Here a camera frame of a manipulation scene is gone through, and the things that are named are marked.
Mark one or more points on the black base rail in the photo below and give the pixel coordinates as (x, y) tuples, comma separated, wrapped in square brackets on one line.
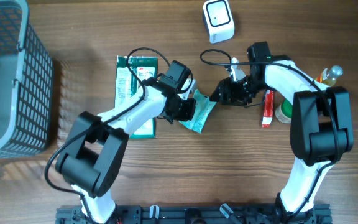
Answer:
[(256, 213)]

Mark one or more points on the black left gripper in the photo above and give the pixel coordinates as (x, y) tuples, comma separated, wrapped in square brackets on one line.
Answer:
[(191, 105)]

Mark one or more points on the grey mesh basket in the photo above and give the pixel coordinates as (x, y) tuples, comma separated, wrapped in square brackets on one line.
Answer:
[(26, 84)]

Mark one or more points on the white barcode scanner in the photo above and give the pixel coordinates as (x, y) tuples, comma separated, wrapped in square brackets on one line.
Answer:
[(218, 20)]

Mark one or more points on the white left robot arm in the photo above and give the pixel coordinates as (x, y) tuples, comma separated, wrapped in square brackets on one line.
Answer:
[(92, 155)]

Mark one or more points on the yellow dish soap bottle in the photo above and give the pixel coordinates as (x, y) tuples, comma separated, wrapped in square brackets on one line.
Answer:
[(329, 76)]

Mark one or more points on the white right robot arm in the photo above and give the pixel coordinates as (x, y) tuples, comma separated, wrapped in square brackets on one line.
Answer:
[(320, 129)]

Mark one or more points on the green lid jar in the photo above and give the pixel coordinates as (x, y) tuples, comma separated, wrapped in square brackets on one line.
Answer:
[(284, 112)]

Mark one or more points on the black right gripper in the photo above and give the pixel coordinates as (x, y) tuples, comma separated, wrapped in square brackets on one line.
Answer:
[(232, 96)]

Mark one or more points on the green 3M gloves package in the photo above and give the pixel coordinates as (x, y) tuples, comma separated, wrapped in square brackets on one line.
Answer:
[(127, 86)]

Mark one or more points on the teal white small packet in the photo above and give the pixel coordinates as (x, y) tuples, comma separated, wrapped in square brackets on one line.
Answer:
[(202, 110)]

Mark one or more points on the red white small packet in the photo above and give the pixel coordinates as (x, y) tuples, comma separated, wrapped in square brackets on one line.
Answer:
[(268, 109)]

